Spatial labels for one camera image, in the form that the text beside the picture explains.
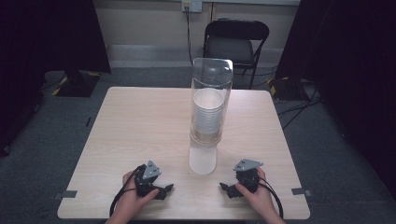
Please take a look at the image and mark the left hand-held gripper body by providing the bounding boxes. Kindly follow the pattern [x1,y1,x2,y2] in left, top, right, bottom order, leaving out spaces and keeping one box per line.
[134,160,163,198]

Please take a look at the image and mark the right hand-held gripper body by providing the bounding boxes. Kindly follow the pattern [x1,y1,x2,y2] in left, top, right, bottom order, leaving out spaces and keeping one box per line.
[233,158,264,193]

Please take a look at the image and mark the person's right hand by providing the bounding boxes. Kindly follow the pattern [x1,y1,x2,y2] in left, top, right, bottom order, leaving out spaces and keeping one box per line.
[234,166,277,217]

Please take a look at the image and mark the person's left hand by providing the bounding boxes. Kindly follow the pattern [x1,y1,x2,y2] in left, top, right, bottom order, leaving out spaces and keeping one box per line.
[120,170,160,217]

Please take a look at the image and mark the clear cup dispenser tube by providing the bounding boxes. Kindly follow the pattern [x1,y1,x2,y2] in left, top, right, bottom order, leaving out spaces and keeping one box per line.
[188,57,234,175]

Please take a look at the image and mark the grey tape strip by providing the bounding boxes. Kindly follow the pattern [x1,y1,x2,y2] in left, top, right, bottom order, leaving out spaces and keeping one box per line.
[290,187,313,198]
[52,189,78,201]

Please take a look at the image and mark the stack of white paper cups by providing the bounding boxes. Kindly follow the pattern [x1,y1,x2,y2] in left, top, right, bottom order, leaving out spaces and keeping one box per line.
[192,88,225,136]

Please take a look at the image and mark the black stand base striped tape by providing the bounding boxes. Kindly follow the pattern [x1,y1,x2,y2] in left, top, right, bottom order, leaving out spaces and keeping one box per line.
[266,76,304,102]
[50,70,103,98]

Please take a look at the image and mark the black folding chair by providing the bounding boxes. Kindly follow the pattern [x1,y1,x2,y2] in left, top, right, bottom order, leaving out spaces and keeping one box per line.
[202,18,271,90]

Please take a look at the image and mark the black curtain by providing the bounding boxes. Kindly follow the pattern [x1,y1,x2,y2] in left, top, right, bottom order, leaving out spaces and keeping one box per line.
[275,0,396,202]
[0,0,112,157]

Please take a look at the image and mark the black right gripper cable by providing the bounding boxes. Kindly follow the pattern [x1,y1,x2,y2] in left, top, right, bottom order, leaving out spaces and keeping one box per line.
[257,175,285,219]

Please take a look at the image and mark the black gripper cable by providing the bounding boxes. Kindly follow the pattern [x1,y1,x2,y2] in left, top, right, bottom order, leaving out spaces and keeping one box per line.
[108,163,147,217]
[257,175,285,219]

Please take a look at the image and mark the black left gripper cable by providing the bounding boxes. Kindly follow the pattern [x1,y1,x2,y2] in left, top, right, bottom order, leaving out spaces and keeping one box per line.
[108,163,147,217]

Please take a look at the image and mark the black floor cables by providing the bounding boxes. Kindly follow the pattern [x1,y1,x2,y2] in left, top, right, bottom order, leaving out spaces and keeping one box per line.
[274,78,323,131]

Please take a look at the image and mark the black wall socket cable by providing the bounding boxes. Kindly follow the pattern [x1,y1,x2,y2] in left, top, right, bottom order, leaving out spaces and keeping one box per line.
[185,5,194,67]

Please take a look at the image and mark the white wall socket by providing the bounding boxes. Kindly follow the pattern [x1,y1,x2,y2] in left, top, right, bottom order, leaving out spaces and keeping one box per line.
[181,0,204,14]

